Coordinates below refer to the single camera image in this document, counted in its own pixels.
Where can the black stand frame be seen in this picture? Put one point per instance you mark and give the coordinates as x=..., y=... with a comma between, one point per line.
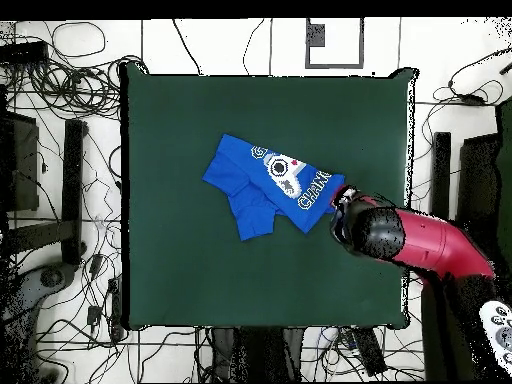
x=72, y=180
x=442, y=172

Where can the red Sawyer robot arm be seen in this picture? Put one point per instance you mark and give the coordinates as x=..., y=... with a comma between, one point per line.
x=432, y=244

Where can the black box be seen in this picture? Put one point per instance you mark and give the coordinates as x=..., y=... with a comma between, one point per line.
x=478, y=180
x=20, y=160

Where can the gray office chair base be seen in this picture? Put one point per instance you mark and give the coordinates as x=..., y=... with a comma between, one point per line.
x=52, y=276

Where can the dark square floor tag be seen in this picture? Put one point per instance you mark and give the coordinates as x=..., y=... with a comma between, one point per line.
x=316, y=35

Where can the black power strip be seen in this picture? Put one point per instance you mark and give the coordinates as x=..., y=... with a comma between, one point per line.
x=368, y=352
x=116, y=308
x=24, y=52

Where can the green cloth on side table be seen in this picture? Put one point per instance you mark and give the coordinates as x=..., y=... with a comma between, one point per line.
x=504, y=180

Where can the blue printed t-shirt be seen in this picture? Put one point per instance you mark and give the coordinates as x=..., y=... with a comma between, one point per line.
x=240, y=180

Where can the black power adapter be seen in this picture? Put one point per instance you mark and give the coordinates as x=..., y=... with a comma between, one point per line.
x=94, y=314
x=96, y=264

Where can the dark green table cloth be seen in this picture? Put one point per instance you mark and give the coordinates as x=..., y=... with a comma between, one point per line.
x=200, y=280

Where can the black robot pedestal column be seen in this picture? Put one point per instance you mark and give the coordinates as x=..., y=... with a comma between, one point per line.
x=256, y=352

